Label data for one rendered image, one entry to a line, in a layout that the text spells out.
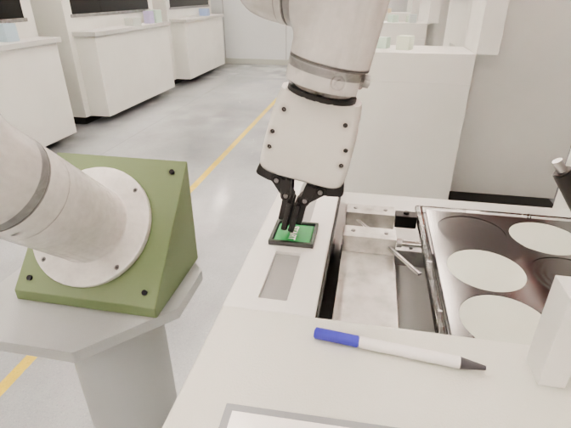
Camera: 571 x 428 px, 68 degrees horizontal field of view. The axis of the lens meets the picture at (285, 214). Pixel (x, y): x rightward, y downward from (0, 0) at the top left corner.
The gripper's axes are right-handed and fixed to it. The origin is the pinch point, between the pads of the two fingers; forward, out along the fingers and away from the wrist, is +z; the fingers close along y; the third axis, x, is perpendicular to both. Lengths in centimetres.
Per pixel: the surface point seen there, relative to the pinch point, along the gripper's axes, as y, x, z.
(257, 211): 33, -187, 108
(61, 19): 277, -346, 56
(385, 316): -14.6, 3.9, 8.4
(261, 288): 0.5, 11.5, 3.4
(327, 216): -4.5, -5.9, 2.3
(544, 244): -37.0, -14.6, 1.6
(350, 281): -10.0, -2.5, 9.4
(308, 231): -2.6, -0.6, 2.3
